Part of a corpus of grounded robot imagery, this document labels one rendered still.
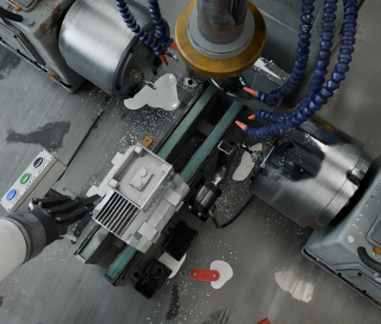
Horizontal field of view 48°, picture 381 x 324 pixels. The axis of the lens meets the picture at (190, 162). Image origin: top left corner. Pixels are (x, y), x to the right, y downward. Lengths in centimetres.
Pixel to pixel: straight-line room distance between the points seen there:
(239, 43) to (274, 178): 32
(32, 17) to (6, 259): 66
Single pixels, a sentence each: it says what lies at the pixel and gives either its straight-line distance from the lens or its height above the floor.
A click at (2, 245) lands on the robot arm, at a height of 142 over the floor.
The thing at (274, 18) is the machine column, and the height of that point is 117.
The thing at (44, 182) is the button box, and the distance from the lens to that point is 110.
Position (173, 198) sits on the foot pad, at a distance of 102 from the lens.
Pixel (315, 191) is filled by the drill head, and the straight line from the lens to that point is 98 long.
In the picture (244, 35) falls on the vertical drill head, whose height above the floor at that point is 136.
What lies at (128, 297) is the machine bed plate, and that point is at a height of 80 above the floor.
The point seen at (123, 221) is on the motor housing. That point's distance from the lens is 101.
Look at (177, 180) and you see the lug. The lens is 102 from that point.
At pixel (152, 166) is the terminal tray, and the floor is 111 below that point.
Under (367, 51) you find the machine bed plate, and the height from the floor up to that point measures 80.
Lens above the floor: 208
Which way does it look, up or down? 75 degrees down
